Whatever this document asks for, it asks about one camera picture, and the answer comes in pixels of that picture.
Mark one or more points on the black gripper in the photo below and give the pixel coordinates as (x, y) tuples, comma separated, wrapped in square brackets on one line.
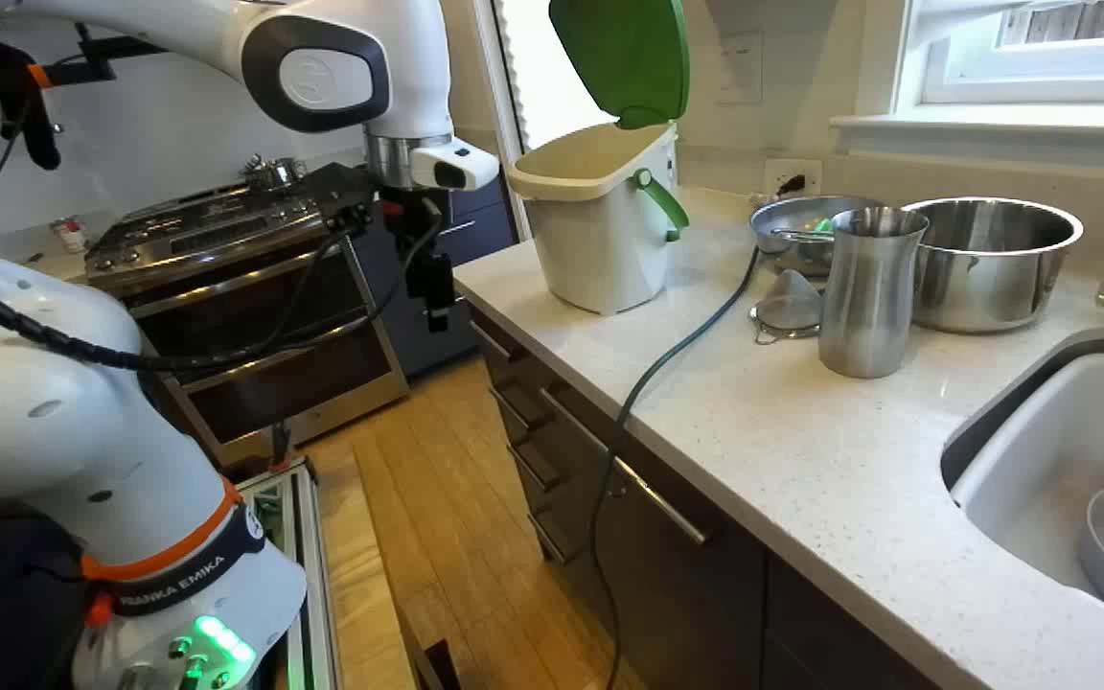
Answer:
[(409, 216)]

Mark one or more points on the green bin lid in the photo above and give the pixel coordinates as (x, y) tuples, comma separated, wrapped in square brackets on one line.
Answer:
[(622, 58)]

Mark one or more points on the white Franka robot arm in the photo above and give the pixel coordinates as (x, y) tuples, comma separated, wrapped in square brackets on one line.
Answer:
[(67, 406)]

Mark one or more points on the blue drawer cabinet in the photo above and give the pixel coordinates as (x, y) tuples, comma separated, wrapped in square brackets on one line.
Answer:
[(480, 230)]

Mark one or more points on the stainless steel oven range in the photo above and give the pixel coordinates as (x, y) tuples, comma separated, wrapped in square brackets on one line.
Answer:
[(257, 329)]

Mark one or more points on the steel kettle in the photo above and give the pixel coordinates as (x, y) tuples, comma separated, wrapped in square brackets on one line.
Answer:
[(272, 168)]

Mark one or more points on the dark counter base cabinet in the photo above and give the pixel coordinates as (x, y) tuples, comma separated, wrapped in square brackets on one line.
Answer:
[(653, 562)]

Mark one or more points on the steel cone funnel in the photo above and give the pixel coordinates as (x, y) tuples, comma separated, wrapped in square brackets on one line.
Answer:
[(788, 309)]

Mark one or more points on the small white red bottle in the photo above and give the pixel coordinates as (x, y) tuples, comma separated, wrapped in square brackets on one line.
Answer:
[(67, 235)]

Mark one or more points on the tall stainless steel cup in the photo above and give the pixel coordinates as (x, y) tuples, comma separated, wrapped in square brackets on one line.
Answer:
[(866, 299)]

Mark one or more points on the wide stainless steel pot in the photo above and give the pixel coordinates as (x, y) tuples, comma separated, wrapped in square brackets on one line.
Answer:
[(996, 273)]

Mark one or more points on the white kitchen sink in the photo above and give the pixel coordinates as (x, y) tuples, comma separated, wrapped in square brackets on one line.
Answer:
[(1063, 460)]

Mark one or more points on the metal robot stand frame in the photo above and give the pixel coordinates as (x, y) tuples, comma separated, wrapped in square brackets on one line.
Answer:
[(304, 575)]

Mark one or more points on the white wall outlet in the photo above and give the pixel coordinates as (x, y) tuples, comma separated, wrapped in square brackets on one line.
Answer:
[(789, 178)]

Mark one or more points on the black camera mount orange clips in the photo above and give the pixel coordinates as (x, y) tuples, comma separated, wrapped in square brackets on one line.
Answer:
[(27, 99)]

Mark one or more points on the white window frame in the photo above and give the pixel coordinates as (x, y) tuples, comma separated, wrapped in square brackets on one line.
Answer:
[(1035, 70)]

